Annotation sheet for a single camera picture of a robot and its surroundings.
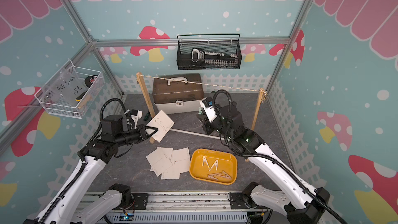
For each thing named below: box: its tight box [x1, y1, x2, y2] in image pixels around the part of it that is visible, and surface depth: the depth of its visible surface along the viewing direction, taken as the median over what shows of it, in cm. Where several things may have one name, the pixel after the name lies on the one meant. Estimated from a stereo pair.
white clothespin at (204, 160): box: [202, 155, 210, 170], surface depth 88 cm
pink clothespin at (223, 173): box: [216, 170, 232, 179], surface depth 83 cm
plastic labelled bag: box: [45, 66, 88, 107], surface depth 70 cm
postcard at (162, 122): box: [146, 109, 175, 143], surface depth 76 cm
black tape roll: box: [84, 75, 97, 88], surface depth 82 cm
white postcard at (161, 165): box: [151, 154, 174, 177], surface depth 87 cm
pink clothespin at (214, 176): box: [207, 173, 227, 181], surface depth 83 cm
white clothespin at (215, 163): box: [208, 159, 219, 172], surface depth 87 cm
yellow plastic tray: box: [189, 148, 238, 186], surface depth 85 cm
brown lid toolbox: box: [152, 73, 207, 115], surface depth 99 cm
